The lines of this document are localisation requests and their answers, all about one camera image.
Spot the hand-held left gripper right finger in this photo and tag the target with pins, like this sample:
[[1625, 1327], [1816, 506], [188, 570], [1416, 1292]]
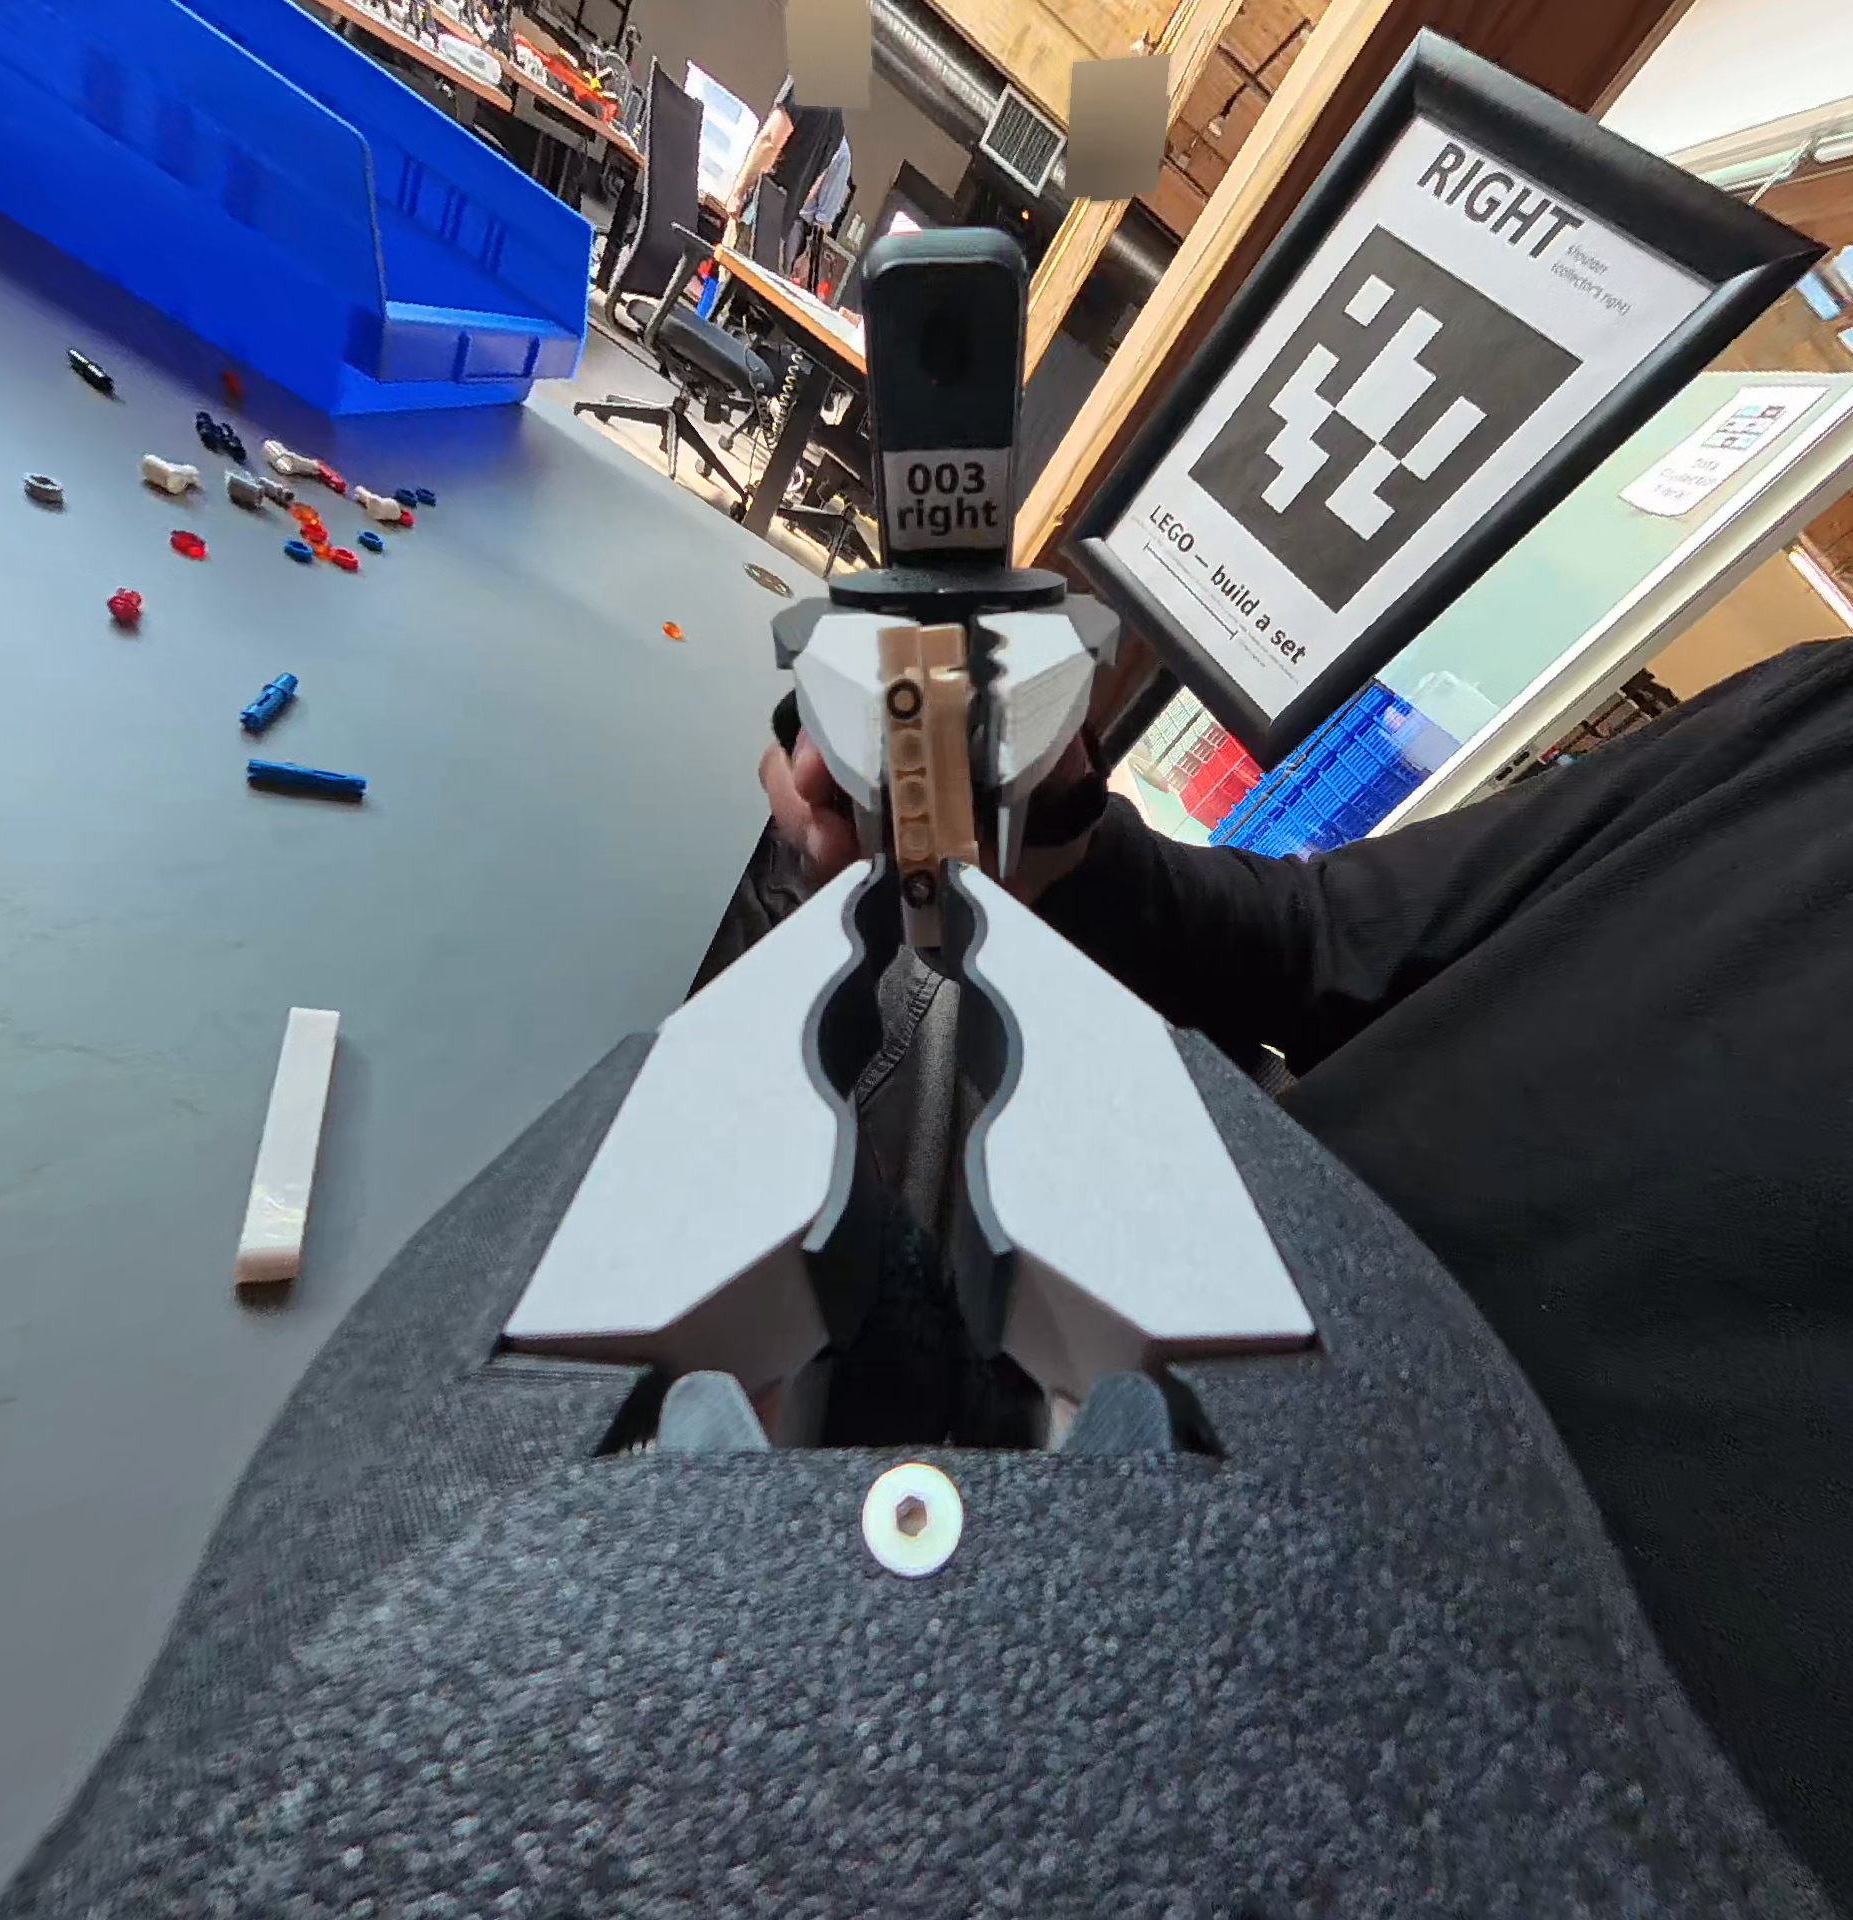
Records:
[[1137, 1185]]

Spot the black framed sign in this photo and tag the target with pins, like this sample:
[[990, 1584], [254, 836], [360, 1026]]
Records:
[[1405, 404]]

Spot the blue lego axle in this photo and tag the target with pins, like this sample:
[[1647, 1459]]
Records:
[[305, 779]]

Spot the person's right forearm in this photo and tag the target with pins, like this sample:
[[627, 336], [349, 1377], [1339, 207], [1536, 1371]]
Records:
[[1239, 930]]

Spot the cluttered workbench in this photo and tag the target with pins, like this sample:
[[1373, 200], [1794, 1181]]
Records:
[[476, 61]]

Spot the stacked blue crates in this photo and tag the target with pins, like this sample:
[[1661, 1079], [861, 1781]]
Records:
[[1346, 779]]

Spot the scattered small lego pieces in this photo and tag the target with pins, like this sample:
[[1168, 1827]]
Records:
[[167, 475]]

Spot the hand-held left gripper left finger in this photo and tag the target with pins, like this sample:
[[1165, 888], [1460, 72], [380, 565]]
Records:
[[687, 1170]]

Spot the wooden desk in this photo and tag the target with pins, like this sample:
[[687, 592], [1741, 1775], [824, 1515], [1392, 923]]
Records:
[[783, 301]]

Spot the red crate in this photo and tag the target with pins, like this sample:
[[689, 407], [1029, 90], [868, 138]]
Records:
[[1217, 779]]

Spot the blue lego pin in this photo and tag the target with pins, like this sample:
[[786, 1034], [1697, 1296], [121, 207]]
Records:
[[269, 702]]

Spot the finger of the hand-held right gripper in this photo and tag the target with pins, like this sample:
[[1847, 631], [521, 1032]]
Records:
[[1039, 682], [842, 705]]

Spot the white lego beam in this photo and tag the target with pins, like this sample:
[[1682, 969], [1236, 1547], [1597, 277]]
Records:
[[289, 1149]]

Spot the blue plastic bin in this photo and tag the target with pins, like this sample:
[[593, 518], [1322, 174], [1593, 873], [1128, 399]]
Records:
[[265, 194]]

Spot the white wall vent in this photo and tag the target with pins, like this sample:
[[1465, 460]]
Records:
[[1024, 141]]

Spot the tan lego assembly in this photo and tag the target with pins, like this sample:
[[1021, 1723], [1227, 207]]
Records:
[[926, 779]]

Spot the black office chair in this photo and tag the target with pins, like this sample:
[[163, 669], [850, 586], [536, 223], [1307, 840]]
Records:
[[701, 354]]

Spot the person's right hand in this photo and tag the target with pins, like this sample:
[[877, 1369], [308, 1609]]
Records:
[[798, 811]]

